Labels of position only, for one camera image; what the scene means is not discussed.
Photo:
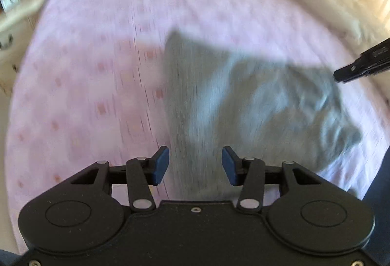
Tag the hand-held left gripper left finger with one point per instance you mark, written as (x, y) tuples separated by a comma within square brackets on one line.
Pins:
[(160, 165)]

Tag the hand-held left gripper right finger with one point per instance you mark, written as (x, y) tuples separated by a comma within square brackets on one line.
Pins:
[(230, 165)]

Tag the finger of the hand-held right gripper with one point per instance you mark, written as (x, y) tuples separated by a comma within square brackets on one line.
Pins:
[(365, 65)]

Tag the grey speckled blanket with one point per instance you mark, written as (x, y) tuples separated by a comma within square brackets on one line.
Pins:
[(228, 86)]

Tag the bed with pink sheet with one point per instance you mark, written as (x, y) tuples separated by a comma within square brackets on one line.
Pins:
[(91, 71)]

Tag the person's right leg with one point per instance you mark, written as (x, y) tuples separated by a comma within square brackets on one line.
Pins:
[(381, 180)]

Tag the person's leg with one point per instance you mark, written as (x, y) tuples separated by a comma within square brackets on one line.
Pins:
[(6, 258), (381, 180)]

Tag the person's left leg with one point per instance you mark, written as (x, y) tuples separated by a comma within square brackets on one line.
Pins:
[(6, 258)]

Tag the cream nightstand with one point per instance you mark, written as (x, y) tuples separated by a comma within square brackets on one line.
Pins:
[(12, 19)]

